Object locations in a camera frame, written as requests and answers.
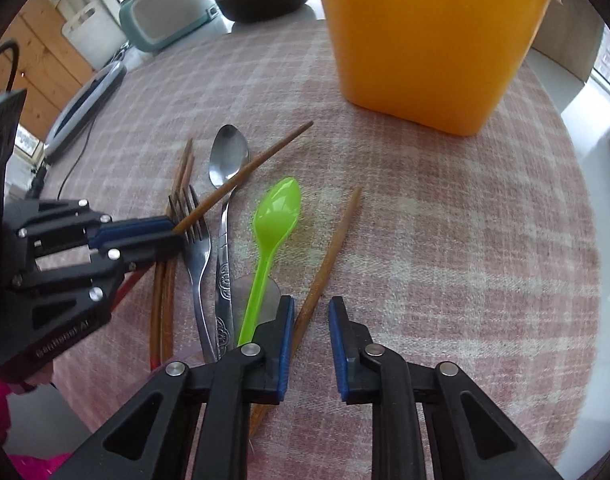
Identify yellow plastic container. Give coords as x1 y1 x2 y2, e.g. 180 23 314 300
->
310 0 560 137

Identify metal spoon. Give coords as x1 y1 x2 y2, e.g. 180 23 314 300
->
208 124 250 361

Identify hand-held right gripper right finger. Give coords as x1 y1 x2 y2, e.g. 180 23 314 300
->
328 296 566 480

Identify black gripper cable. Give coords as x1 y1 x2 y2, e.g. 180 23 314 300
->
0 41 22 95

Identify pink plaid cloth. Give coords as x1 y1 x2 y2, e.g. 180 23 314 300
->
38 7 600 480

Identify white cutting board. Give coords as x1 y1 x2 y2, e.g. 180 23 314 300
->
61 4 126 69

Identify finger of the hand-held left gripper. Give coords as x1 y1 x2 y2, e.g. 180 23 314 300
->
10 233 184 322
5 199 176 257

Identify green plastic spoon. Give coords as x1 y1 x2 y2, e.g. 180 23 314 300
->
237 176 302 348

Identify wooden wall panel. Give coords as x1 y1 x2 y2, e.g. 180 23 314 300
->
0 0 94 134

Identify black ring light cable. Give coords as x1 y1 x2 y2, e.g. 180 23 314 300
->
29 124 94 198

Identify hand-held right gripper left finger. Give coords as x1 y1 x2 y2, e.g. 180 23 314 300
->
50 295 296 480

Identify metal fork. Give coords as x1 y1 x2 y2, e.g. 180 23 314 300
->
167 186 219 364

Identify teal and white cooker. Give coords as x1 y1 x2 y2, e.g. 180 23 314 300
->
119 0 221 54

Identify white ring light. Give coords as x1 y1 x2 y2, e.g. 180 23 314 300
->
44 62 128 164

